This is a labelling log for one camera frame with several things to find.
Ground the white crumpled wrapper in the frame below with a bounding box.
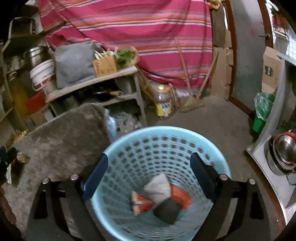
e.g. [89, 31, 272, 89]
[144, 173, 171, 205]

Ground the pink striped cloth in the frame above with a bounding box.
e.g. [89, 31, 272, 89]
[38, 1, 213, 88]

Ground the orange wrapper piece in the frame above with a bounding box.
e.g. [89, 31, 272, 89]
[170, 184, 192, 209]

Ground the red white snack wrapper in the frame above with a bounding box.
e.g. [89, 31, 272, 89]
[131, 191, 154, 216]

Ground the black crumpled trash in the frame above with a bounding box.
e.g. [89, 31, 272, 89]
[153, 198, 182, 225]

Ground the steel pot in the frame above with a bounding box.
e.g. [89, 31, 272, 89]
[23, 46, 51, 70]

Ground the white plastic bucket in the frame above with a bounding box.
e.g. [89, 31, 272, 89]
[29, 59, 56, 91]

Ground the light blue plastic basket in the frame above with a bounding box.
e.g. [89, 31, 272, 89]
[90, 126, 230, 240]

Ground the cardboard box on right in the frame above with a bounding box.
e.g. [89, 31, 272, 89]
[261, 46, 281, 93]

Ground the wicker utensil box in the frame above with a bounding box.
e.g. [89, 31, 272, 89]
[93, 56, 117, 77]

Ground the yellow label oil bottle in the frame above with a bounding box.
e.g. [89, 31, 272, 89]
[156, 84, 172, 118]

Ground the red plastic basin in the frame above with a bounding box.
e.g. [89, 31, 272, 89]
[26, 90, 47, 113]

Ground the grey low shelf table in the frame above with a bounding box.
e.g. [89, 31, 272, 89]
[45, 66, 147, 126]

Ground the grey cushion bag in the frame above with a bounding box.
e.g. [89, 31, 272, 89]
[54, 41, 103, 89]

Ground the green vegetable bunch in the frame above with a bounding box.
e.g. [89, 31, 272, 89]
[114, 46, 139, 69]

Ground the straw broom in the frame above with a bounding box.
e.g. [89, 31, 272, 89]
[175, 37, 204, 113]

